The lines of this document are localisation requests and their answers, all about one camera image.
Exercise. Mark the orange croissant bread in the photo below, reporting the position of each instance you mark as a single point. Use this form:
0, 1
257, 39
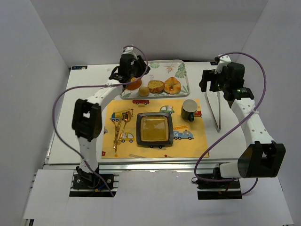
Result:
135, 84

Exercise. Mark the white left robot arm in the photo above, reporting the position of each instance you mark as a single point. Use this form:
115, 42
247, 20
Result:
87, 116

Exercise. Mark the floral serving tray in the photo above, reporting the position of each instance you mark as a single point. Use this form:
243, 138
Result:
163, 70

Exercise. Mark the toasted bread slice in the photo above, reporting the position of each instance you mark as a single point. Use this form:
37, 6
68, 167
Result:
156, 86

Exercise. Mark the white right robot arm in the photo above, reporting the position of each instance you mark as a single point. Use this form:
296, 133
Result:
263, 156

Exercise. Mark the metal tongs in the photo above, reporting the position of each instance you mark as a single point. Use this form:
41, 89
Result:
217, 120

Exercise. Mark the yellow vehicle print placemat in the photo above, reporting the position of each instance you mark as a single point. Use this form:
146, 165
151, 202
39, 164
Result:
189, 137

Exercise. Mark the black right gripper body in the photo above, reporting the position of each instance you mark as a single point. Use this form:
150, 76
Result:
209, 76

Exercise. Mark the black square plate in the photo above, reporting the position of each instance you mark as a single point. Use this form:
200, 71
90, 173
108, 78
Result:
154, 129

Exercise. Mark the small round bun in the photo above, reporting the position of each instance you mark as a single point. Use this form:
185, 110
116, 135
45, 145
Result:
143, 91

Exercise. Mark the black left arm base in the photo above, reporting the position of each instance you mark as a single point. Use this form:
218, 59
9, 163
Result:
89, 185

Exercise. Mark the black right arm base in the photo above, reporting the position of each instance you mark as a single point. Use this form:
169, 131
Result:
222, 183

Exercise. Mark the green mug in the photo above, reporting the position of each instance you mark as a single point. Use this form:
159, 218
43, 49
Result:
188, 110

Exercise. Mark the glazed ring pastry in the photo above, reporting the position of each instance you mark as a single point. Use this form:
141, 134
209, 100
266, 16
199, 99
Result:
172, 86

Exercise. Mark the gold spoon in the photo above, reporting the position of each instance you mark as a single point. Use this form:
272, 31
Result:
126, 118

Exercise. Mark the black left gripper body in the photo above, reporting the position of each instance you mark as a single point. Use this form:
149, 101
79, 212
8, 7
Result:
140, 69

